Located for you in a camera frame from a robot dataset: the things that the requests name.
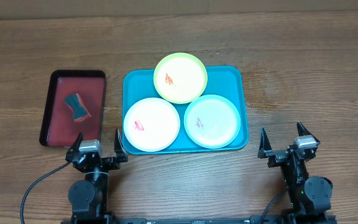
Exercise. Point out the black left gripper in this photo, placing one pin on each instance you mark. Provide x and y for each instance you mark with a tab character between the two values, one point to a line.
109	163

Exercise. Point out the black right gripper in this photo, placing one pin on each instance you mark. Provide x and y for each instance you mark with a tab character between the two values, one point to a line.
265	151

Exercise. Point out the green and orange sponge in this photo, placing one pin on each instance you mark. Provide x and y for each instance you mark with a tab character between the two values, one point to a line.
75	103

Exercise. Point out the white plate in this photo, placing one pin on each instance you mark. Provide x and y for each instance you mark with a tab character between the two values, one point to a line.
151	124

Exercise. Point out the green-rimmed plate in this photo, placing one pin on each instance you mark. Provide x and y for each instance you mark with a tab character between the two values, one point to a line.
180	78

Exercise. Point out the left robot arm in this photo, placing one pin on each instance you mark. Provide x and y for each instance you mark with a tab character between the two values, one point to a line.
89	197

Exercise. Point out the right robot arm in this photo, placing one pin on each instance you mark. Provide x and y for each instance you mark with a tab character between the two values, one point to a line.
310	197

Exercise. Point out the dark red rectangular tray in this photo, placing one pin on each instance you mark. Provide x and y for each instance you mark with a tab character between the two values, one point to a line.
58	127

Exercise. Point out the teal plastic serving tray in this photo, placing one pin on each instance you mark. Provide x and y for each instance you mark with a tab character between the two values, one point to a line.
223	80

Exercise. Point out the light blue plate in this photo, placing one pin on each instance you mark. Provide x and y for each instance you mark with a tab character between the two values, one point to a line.
212	121

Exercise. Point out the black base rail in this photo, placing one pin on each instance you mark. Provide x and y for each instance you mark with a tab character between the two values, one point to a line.
255	219

